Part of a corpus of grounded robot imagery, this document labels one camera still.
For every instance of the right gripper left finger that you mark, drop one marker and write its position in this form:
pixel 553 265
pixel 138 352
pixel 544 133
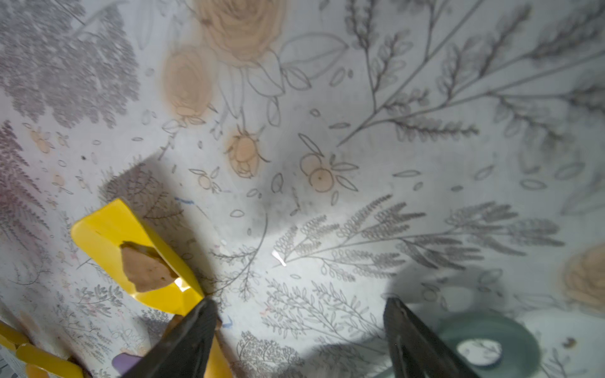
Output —
pixel 185 351

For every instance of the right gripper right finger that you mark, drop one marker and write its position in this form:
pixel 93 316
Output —
pixel 415 350

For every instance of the green cleaning brush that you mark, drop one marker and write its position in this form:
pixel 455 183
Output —
pixel 490 344

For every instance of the yellow trowel right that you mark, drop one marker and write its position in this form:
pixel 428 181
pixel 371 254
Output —
pixel 144 266

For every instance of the purple trowel pink handle right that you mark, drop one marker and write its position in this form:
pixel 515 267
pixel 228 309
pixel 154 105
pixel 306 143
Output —
pixel 123 362

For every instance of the yellow trowel wooden handle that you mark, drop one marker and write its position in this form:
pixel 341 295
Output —
pixel 38 363

